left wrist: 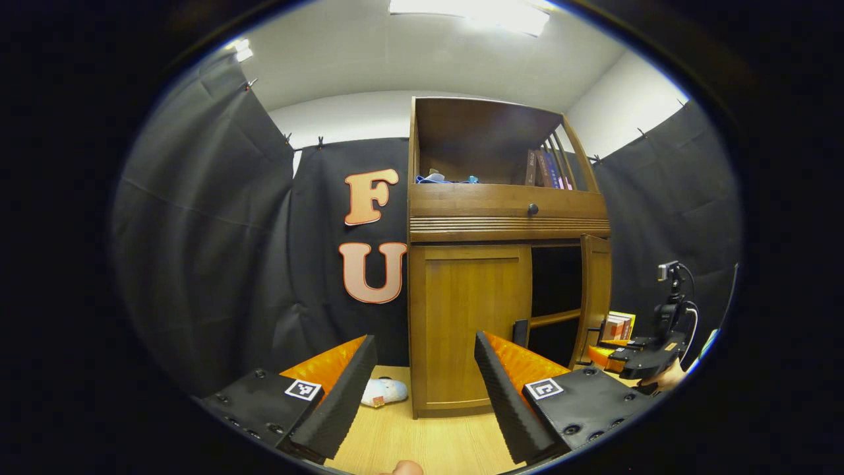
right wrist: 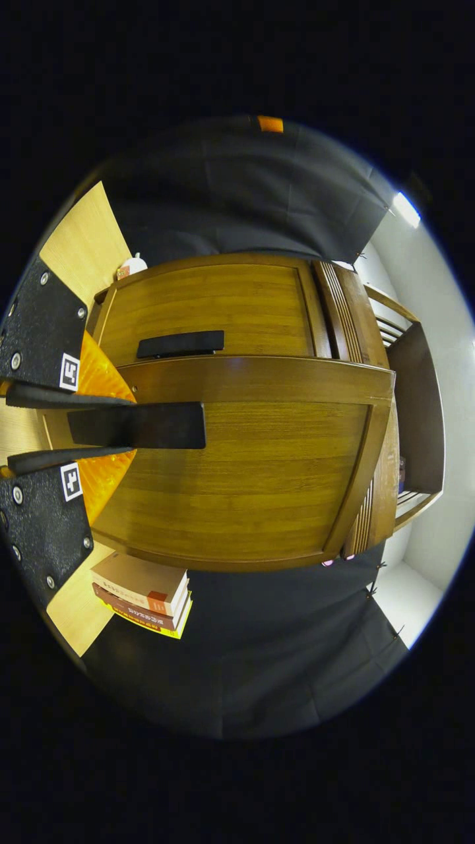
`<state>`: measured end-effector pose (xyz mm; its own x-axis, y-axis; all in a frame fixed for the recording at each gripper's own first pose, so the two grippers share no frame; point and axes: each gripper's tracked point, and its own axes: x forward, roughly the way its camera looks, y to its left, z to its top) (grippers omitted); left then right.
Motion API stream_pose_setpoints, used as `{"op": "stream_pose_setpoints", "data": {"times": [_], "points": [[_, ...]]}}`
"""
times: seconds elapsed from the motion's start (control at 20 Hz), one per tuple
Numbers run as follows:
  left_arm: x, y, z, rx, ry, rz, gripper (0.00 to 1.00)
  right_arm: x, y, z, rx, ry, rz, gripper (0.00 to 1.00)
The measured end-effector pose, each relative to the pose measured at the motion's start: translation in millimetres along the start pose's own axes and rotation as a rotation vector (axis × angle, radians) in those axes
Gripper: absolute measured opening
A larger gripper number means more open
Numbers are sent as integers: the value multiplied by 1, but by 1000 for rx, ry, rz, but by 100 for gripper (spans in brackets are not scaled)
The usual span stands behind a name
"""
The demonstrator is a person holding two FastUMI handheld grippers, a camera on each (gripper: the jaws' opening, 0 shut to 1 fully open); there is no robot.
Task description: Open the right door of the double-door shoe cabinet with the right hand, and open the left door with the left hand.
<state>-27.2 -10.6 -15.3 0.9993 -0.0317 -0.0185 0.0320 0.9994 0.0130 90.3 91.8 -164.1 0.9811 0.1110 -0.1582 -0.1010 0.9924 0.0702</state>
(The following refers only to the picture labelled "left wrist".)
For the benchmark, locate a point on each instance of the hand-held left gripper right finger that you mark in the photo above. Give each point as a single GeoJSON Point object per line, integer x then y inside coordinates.
{"type": "Point", "coordinates": [504, 402]}

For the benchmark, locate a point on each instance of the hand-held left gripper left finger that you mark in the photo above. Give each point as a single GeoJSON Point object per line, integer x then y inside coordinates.
{"type": "Point", "coordinates": [343, 402]}

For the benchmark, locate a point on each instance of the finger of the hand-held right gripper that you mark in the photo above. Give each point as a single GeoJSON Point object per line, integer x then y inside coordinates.
{"type": "Point", "coordinates": [630, 343]}
{"type": "Point", "coordinates": [643, 364]}

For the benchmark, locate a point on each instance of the wooden shoe cabinet door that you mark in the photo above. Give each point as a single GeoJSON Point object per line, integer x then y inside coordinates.
{"type": "Point", "coordinates": [461, 316]}
{"type": "Point", "coordinates": [597, 290]}

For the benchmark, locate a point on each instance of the wooden double-door shoe cabinet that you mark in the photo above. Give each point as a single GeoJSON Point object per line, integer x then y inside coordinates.
{"type": "Point", "coordinates": [475, 132]}

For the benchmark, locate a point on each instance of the wooden cabinet shelf board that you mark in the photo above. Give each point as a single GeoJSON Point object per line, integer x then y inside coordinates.
{"type": "Point", "coordinates": [557, 318]}

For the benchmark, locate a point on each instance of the yellow cover book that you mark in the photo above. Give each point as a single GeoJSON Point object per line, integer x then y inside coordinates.
{"type": "Point", "coordinates": [630, 320]}

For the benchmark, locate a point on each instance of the white plush toy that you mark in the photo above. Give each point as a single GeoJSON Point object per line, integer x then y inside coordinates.
{"type": "Point", "coordinates": [384, 392]}

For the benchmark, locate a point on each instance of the black backdrop cloth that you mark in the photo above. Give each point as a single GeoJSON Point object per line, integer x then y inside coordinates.
{"type": "Point", "coordinates": [217, 251]}

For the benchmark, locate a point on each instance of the brown book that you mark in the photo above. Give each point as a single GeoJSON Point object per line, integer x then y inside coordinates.
{"type": "Point", "coordinates": [531, 168]}

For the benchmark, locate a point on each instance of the wooden drawer with black knob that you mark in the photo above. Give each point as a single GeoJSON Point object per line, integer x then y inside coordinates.
{"type": "Point", "coordinates": [468, 201]}

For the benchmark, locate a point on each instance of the blue cloth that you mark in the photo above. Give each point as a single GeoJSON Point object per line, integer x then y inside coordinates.
{"type": "Point", "coordinates": [448, 180]}

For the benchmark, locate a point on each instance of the small ceiling light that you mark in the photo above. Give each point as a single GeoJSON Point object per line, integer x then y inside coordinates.
{"type": "Point", "coordinates": [242, 49]}

